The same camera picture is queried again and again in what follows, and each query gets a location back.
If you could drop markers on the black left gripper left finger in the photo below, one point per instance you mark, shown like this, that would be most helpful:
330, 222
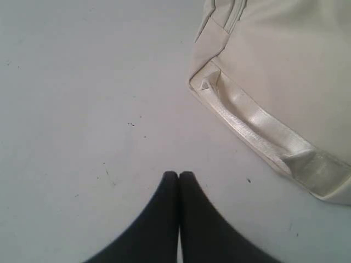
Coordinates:
153, 235

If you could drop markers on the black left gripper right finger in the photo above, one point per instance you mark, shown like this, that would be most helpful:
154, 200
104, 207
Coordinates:
205, 235

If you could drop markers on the cream fabric duffel bag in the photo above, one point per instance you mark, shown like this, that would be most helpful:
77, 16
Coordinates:
277, 73

